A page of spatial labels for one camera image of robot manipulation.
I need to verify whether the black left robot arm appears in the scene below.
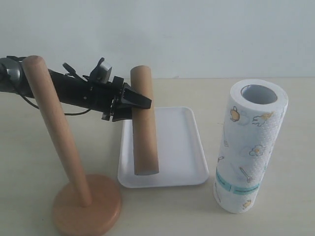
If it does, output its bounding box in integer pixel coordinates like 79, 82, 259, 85
0, 56, 132, 121

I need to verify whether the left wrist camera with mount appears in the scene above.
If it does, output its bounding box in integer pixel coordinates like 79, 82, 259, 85
83, 57, 112, 84

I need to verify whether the wooden paper towel holder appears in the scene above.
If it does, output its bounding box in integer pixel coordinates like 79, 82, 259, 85
22, 56, 122, 236

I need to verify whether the printed paper towel roll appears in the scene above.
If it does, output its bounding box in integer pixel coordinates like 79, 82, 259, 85
213, 79, 288, 214

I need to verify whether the brown cardboard tube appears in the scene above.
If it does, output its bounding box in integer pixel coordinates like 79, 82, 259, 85
130, 65, 159, 176

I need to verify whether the white rectangular plastic tray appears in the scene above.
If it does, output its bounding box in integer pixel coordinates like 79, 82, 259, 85
118, 107, 209, 188

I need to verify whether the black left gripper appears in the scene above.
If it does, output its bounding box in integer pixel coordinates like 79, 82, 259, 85
101, 76, 152, 122

